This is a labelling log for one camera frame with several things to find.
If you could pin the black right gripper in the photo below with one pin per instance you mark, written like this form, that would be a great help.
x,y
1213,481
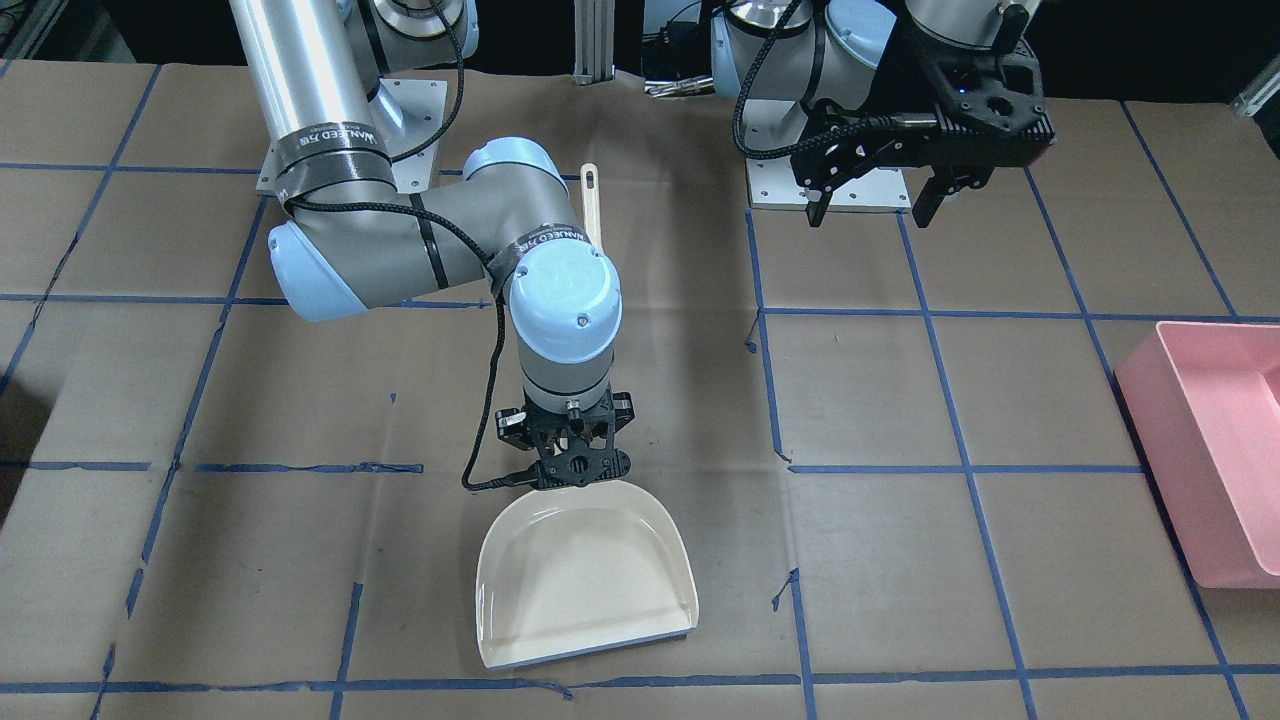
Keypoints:
x,y
513,424

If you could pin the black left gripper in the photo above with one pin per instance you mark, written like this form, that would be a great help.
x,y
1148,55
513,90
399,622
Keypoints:
x,y
916,92

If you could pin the beige plastic dustpan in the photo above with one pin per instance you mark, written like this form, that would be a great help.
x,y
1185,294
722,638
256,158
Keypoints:
x,y
570,571

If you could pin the beige hand brush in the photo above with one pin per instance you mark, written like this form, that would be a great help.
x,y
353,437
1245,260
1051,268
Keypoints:
x,y
591,184

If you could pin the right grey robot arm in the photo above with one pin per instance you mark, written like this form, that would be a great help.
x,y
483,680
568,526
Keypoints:
x,y
360,234

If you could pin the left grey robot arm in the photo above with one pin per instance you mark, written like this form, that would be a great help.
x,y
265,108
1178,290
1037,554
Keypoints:
x,y
838,89

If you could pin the pink plastic bin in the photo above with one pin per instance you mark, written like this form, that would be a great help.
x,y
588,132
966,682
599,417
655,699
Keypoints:
x,y
1203,398

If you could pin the aluminium frame post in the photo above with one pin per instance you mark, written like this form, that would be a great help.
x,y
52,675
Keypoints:
x,y
594,42

